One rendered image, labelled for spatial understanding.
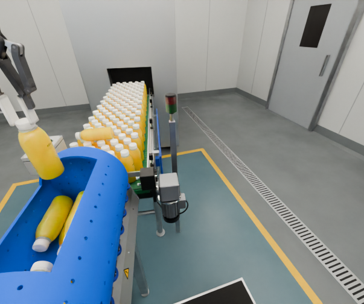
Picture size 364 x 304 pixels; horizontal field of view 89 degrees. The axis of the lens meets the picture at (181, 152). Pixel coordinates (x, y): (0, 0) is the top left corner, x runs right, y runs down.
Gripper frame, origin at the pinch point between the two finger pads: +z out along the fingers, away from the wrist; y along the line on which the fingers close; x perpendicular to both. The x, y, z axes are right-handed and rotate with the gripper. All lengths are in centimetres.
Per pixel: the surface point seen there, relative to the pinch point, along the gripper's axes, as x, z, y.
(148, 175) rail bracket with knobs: 19, 40, 27
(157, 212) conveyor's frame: 54, 108, 26
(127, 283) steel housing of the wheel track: -18, 54, 18
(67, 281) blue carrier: -30.8, 20.9, 15.0
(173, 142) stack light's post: 54, 44, 41
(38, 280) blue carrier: -31.1, 18.5, 11.5
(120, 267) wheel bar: -16, 48, 17
